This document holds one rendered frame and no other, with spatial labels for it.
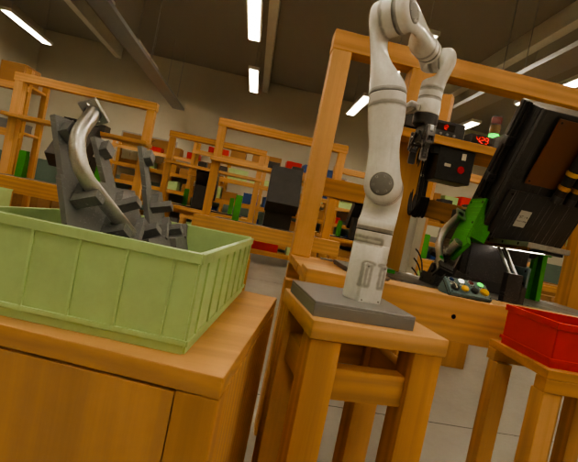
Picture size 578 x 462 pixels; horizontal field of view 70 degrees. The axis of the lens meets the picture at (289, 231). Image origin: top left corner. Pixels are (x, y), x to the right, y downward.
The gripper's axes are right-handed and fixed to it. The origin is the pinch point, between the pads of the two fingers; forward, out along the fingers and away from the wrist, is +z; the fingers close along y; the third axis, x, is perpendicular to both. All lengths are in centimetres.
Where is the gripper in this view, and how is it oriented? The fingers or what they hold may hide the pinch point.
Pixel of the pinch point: (416, 160)
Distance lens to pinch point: 134.5
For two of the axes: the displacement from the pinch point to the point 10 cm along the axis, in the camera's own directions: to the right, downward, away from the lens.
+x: -9.8, -2.0, -0.9
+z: -2.0, 9.8, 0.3
